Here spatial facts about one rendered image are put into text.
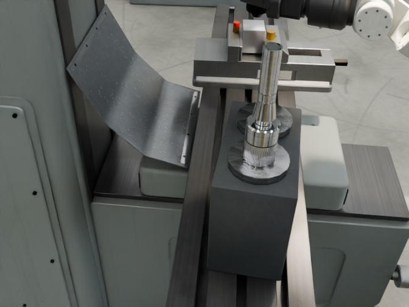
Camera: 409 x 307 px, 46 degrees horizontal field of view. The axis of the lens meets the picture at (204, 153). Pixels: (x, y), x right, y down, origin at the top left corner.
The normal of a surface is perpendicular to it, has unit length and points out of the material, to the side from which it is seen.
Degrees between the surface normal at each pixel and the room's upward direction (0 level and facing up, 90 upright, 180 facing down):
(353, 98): 0
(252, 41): 90
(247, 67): 90
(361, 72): 0
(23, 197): 89
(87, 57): 63
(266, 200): 90
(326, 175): 0
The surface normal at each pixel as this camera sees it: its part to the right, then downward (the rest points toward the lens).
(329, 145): 0.03, -0.77
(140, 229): -0.09, 0.64
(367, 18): -0.34, 0.56
